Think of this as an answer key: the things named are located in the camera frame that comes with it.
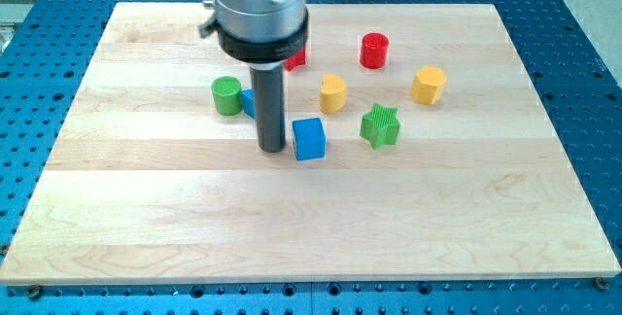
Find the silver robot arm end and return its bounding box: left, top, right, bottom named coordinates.
left=198, top=0, right=309, bottom=64

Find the blue triangle block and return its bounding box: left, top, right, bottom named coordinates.
left=241, top=88, right=255, bottom=119

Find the blue cube block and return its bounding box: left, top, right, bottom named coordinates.
left=293, top=118, right=326, bottom=160

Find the yellow heart block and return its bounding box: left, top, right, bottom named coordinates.
left=319, top=74, right=347, bottom=114

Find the green star block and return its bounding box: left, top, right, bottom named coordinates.
left=360, top=103, right=400, bottom=150

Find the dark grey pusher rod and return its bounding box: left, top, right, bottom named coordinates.
left=250, top=62, right=285, bottom=153

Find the red star block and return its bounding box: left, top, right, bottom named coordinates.
left=283, top=46, right=306, bottom=72

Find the green cylinder block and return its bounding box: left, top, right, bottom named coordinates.
left=211, top=76, right=242, bottom=116

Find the light wooden board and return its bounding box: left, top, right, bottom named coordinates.
left=1, top=3, right=620, bottom=286

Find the red cylinder block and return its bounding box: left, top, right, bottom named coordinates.
left=360, top=32, right=390, bottom=69

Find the yellow hexagon block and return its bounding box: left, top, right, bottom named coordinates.
left=411, top=66, right=447, bottom=105

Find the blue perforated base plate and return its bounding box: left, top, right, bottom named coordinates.
left=1, top=0, right=621, bottom=314

